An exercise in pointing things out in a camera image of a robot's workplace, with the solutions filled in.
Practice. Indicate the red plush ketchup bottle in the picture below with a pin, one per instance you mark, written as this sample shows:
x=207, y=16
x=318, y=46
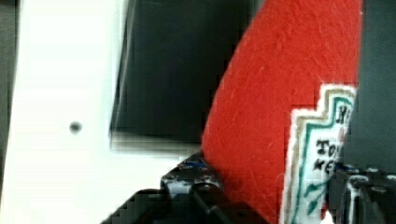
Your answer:
x=291, y=50

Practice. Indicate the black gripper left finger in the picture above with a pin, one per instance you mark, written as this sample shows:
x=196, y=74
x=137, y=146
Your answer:
x=191, y=193

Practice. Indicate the black toaster oven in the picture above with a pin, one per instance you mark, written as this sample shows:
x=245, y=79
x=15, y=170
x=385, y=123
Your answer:
x=174, y=55

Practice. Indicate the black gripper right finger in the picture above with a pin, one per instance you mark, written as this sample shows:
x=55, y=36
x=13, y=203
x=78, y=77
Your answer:
x=362, y=189

